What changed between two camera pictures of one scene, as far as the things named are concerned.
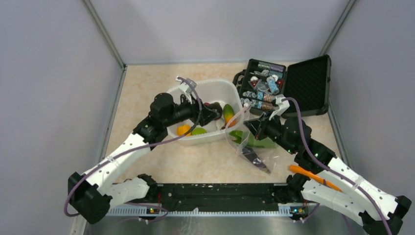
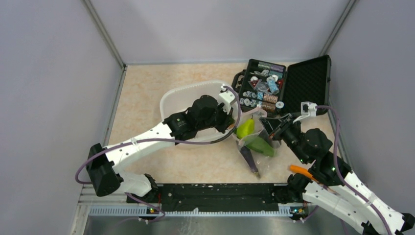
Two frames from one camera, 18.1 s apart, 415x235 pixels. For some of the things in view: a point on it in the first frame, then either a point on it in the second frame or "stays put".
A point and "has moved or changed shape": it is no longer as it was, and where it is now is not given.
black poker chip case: [307, 80] stays put
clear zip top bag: [242, 138] has moved or changed shape
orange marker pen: [313, 175] stays put
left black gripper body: [183, 112] -> [219, 120]
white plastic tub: [226, 91] has moved or changed shape
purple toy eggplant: [251, 154] has moved or changed shape
